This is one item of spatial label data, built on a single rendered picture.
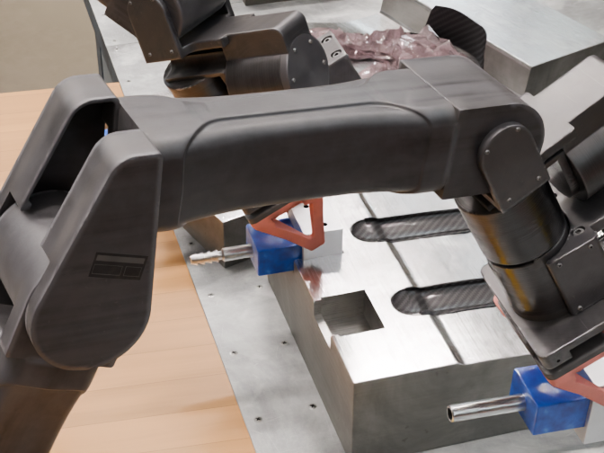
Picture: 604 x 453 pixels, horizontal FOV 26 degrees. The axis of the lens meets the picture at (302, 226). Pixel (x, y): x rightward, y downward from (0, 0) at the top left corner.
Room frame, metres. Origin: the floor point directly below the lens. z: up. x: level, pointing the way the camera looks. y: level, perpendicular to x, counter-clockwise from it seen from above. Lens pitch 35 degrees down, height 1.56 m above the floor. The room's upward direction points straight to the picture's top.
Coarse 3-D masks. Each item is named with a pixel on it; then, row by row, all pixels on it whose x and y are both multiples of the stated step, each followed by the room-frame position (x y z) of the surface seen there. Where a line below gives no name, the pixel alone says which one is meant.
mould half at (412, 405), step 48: (384, 192) 1.03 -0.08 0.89; (432, 192) 1.03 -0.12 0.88; (432, 240) 0.95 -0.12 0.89; (288, 288) 0.94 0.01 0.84; (336, 288) 0.88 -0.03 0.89; (384, 288) 0.88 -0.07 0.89; (336, 336) 0.81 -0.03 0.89; (384, 336) 0.81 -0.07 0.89; (432, 336) 0.81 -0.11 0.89; (480, 336) 0.82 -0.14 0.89; (336, 384) 0.80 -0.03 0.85; (384, 384) 0.77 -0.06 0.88; (432, 384) 0.78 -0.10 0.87; (480, 384) 0.79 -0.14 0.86; (336, 432) 0.80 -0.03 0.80; (384, 432) 0.77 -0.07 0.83; (432, 432) 0.78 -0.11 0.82; (480, 432) 0.79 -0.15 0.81
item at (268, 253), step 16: (304, 208) 0.96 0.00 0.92; (288, 224) 0.95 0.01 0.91; (304, 224) 0.93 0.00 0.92; (336, 224) 0.93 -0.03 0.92; (256, 240) 0.93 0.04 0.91; (272, 240) 0.93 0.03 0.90; (336, 240) 0.93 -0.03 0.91; (192, 256) 0.92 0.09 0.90; (208, 256) 0.92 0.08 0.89; (224, 256) 0.92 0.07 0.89; (240, 256) 0.92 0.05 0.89; (256, 256) 0.91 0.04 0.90; (272, 256) 0.91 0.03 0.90; (288, 256) 0.92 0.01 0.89; (304, 256) 0.92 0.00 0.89; (320, 256) 0.92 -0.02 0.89; (256, 272) 0.91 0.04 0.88; (272, 272) 0.91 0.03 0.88
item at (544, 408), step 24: (600, 360) 0.70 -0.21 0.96; (528, 384) 0.69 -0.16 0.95; (600, 384) 0.68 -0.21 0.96; (456, 408) 0.67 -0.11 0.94; (480, 408) 0.67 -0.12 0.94; (504, 408) 0.68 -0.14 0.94; (528, 408) 0.68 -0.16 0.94; (552, 408) 0.67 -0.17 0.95; (576, 408) 0.67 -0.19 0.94; (600, 408) 0.68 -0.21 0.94; (576, 432) 0.68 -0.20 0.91; (600, 432) 0.68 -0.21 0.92
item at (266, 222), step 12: (276, 204) 0.89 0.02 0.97; (288, 204) 0.89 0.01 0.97; (312, 204) 0.90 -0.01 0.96; (252, 216) 0.88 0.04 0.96; (264, 216) 0.88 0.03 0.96; (276, 216) 0.89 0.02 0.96; (312, 216) 0.91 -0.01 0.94; (264, 228) 0.89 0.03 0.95; (276, 228) 0.89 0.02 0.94; (288, 228) 0.91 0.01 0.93; (312, 228) 0.92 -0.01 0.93; (288, 240) 0.91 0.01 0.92; (300, 240) 0.91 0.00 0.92; (312, 240) 0.91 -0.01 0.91
